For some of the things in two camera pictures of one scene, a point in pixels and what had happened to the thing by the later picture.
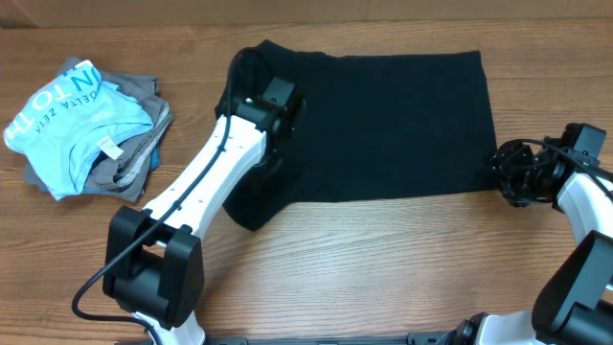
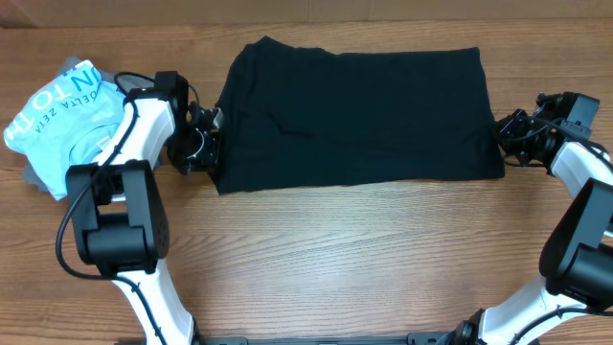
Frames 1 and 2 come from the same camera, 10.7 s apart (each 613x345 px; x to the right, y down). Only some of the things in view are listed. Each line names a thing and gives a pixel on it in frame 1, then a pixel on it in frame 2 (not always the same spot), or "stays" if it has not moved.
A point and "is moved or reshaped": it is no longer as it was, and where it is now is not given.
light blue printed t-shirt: x=60 y=129 stays
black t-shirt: x=370 y=126 is moved or reshaped
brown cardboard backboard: x=96 y=13 stays
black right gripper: x=506 y=159 -> x=506 y=128
